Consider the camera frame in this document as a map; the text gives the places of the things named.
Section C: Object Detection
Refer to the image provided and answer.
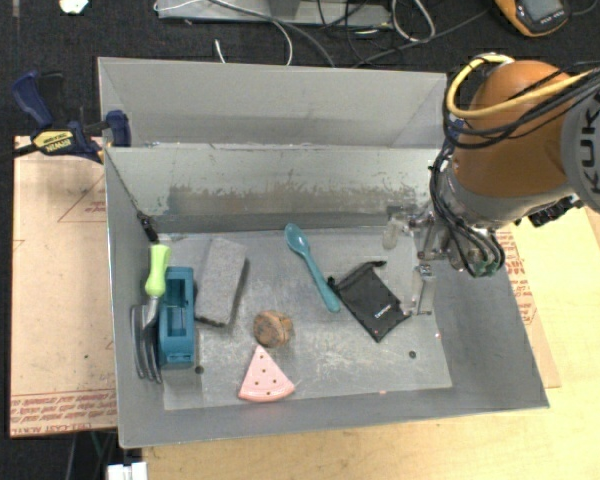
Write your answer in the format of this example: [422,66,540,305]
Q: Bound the black cylinder on white bracket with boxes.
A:
[527,195,584,229]

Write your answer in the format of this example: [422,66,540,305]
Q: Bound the grey metal bin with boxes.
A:
[97,56,551,450]

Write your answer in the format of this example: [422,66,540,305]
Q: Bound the brown cardboard board, red print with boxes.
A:
[9,135,564,439]

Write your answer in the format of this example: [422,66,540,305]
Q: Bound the pink toy watermelon slice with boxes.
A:
[236,343,297,403]

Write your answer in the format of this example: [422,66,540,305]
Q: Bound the teal plastic box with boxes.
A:
[157,266,199,369]

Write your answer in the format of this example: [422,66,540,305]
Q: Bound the green-handled metal garden fork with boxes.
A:
[129,243,174,385]

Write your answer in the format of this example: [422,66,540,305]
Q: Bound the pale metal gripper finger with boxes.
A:
[382,214,412,251]
[410,262,438,318]

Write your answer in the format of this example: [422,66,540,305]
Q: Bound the teal plastic spoon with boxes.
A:
[283,222,342,315]

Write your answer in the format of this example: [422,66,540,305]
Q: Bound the black fabric pouch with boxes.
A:
[326,260,413,344]

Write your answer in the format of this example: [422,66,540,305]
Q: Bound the grey sponge block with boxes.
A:
[194,236,249,328]

